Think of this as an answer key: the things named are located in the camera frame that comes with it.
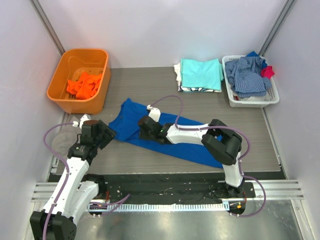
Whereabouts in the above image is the blue t shirt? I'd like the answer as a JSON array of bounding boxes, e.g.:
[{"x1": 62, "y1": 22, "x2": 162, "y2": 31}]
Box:
[{"x1": 108, "y1": 98, "x2": 223, "y2": 169}]

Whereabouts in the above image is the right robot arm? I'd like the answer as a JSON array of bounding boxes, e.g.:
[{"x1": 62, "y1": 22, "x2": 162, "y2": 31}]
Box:
[{"x1": 137, "y1": 115, "x2": 245, "y2": 198}]

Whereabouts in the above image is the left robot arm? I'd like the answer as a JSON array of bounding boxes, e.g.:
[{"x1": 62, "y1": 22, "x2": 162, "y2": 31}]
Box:
[{"x1": 30, "y1": 116, "x2": 116, "y2": 240}]

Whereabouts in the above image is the grey cap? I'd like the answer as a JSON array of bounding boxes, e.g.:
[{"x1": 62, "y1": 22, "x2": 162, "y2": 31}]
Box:
[{"x1": 51, "y1": 126, "x2": 80, "y2": 159}]

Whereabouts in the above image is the orange t shirt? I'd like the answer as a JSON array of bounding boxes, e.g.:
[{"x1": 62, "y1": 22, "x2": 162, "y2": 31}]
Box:
[{"x1": 66, "y1": 72, "x2": 102, "y2": 100}]

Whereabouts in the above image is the orange plastic tub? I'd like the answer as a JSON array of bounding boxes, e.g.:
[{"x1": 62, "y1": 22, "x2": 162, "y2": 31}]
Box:
[{"x1": 46, "y1": 48, "x2": 111, "y2": 114}]

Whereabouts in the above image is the folded white printed t shirt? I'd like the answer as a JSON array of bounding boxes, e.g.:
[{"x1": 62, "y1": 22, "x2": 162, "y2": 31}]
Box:
[{"x1": 173, "y1": 63, "x2": 222, "y2": 93}]

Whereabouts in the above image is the folded teal t shirt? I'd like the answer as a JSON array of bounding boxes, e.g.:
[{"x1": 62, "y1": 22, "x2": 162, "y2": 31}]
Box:
[{"x1": 180, "y1": 58, "x2": 224, "y2": 91}]

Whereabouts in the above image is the blue checkered shirt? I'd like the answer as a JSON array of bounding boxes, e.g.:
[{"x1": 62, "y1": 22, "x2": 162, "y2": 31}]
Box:
[{"x1": 224, "y1": 56, "x2": 272, "y2": 98}]

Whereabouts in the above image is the white plastic laundry basket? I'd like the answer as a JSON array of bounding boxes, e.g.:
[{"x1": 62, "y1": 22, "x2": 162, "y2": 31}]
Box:
[{"x1": 221, "y1": 55, "x2": 280, "y2": 108}]

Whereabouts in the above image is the blue cloth in basket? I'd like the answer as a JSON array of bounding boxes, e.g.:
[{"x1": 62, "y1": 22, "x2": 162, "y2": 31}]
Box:
[{"x1": 246, "y1": 51, "x2": 268, "y2": 69}]

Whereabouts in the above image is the red cloth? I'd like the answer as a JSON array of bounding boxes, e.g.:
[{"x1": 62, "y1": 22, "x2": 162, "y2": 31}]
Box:
[{"x1": 260, "y1": 65, "x2": 275, "y2": 79}]

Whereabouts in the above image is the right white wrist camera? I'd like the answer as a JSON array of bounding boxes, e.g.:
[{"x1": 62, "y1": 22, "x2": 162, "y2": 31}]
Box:
[{"x1": 146, "y1": 105, "x2": 161, "y2": 122}]

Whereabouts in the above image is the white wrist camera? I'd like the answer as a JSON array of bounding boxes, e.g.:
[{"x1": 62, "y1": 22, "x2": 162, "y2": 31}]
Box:
[
  {"x1": 146, "y1": 105, "x2": 161, "y2": 122},
  {"x1": 72, "y1": 114, "x2": 91, "y2": 129}
]

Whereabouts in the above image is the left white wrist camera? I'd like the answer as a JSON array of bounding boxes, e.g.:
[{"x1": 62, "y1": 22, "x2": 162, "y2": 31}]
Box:
[{"x1": 72, "y1": 114, "x2": 91, "y2": 129}]

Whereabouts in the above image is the slotted white cable duct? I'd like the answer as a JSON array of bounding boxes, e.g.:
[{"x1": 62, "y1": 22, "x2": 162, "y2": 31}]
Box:
[{"x1": 87, "y1": 201, "x2": 230, "y2": 213}]

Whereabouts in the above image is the left aluminium corner post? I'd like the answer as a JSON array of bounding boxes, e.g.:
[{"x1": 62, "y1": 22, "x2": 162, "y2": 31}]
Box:
[{"x1": 29, "y1": 0, "x2": 65, "y2": 56}]

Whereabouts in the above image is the aluminium corner post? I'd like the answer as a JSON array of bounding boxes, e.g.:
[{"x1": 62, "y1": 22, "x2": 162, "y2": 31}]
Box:
[
  {"x1": 29, "y1": 0, "x2": 65, "y2": 56},
  {"x1": 258, "y1": 0, "x2": 297, "y2": 57}
]

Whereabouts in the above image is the right aluminium corner post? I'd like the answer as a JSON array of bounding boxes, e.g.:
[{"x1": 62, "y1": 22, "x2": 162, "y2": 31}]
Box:
[{"x1": 258, "y1": 0, "x2": 297, "y2": 57}]

